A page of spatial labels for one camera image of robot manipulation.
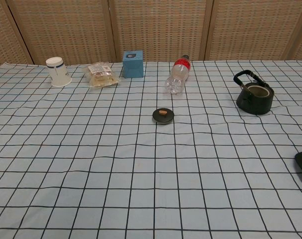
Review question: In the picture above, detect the clear snack bag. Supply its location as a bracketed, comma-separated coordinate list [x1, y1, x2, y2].
[82, 61, 123, 89]

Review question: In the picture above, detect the clear bottle with red label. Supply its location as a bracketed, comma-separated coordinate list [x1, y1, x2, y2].
[163, 54, 192, 96]

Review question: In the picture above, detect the blue checked tablecloth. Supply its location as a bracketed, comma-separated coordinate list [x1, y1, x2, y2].
[0, 59, 302, 239]

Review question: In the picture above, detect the white paper cup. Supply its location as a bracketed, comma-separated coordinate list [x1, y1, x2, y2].
[46, 56, 72, 88]

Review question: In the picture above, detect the blue cardboard box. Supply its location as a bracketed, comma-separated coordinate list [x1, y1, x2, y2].
[122, 50, 145, 79]

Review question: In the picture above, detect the black kettle with handle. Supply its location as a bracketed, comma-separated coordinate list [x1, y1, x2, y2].
[233, 70, 275, 116]

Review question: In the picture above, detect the black lid with wooden knob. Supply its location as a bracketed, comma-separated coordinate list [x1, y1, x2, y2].
[152, 107, 176, 125]

